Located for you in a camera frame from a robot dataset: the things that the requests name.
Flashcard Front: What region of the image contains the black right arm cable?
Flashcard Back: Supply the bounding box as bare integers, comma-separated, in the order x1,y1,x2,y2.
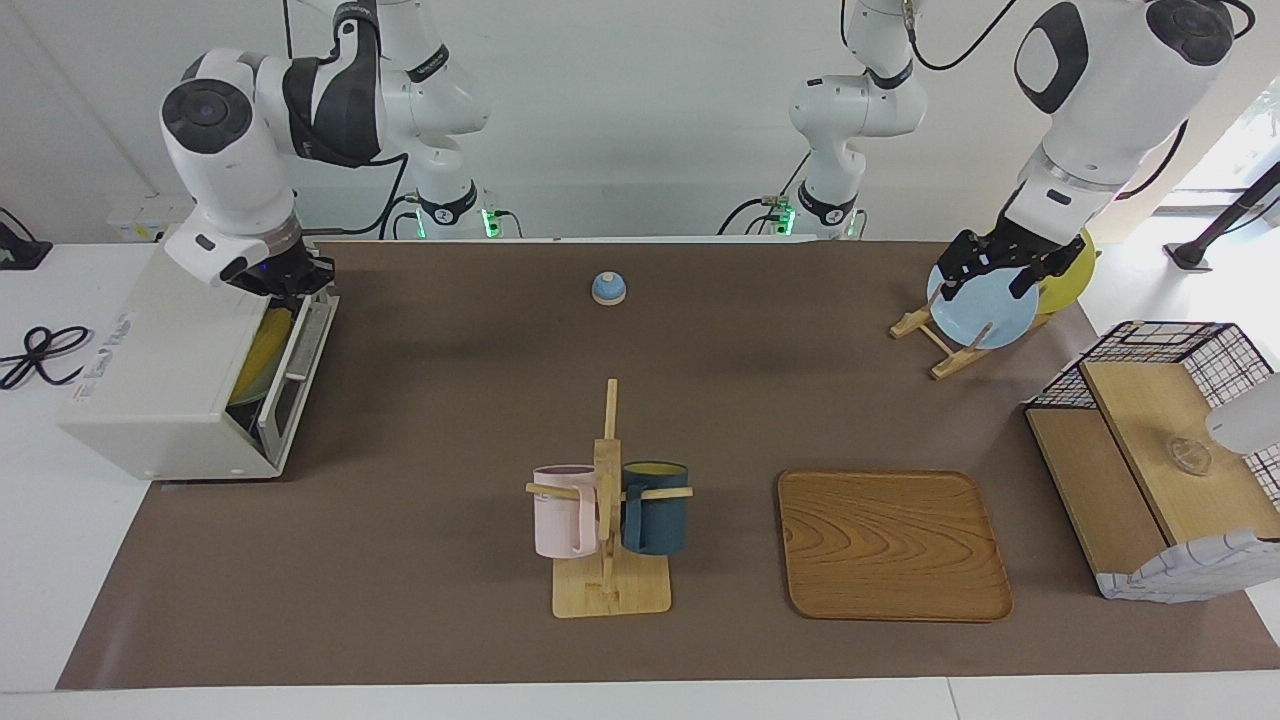
298,150,413,237

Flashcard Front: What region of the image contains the yellow plate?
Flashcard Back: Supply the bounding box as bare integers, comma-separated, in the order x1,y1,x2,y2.
1035,228,1098,315

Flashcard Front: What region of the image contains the white power strip box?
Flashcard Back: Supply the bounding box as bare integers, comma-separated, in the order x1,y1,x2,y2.
105,195,201,243

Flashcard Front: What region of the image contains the black clamp mount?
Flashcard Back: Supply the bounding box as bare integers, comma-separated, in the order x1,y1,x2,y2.
0,208,53,271

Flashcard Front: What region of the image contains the wooden plate rack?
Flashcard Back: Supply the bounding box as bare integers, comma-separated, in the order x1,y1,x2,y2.
889,283,1051,382

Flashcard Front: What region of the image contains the toaster oven glass door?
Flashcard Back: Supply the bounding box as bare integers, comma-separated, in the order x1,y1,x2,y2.
258,290,340,463

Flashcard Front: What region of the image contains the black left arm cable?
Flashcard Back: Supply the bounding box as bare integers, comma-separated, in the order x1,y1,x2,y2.
905,0,1021,73

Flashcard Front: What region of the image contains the light green plate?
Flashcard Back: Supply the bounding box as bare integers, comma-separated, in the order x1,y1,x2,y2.
228,305,297,409

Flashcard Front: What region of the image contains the wooden serving tray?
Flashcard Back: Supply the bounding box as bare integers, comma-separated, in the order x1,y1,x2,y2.
777,468,1014,623

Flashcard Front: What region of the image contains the white rounded blurry fixture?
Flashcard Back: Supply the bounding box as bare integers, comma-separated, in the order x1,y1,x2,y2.
1204,372,1280,456

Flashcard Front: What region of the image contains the black left base cable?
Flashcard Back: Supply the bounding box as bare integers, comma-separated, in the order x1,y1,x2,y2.
716,150,813,237

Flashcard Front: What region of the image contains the wooden mug tree stand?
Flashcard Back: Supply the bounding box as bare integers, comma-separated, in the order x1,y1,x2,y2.
526,378,694,619

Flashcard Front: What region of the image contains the light blue plate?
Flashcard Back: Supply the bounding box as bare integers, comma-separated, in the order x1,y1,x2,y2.
926,250,1041,350

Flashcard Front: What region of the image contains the white checked fabric liner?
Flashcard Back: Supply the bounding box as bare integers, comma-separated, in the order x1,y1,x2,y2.
1096,527,1280,603

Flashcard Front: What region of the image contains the wire basket wooden shelf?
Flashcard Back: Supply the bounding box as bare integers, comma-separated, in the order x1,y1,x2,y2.
1024,321,1280,603

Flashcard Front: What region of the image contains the yellow corn cob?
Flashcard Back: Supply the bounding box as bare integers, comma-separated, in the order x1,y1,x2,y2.
232,310,291,406

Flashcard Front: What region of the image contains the pink mug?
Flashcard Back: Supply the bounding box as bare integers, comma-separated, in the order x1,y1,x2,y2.
532,464,601,559

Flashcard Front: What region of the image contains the brown table mat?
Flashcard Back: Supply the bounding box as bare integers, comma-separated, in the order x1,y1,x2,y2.
56,240,1280,691

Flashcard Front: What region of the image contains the white toaster oven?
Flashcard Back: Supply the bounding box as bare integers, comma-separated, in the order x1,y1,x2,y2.
57,240,341,483

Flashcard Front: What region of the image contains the black stand leg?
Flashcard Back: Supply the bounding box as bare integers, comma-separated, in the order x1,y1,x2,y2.
1165,160,1280,271

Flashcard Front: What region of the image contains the dark blue mug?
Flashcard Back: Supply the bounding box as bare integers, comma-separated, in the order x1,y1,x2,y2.
620,461,690,557

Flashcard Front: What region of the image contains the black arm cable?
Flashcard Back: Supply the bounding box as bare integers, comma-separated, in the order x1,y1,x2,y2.
298,150,413,237
905,0,1021,73

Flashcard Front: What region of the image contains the small clear glass dish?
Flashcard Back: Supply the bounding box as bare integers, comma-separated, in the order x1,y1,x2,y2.
1165,437,1214,477

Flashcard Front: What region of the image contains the black coiled cable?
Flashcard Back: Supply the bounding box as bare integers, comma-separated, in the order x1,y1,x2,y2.
0,325,94,391

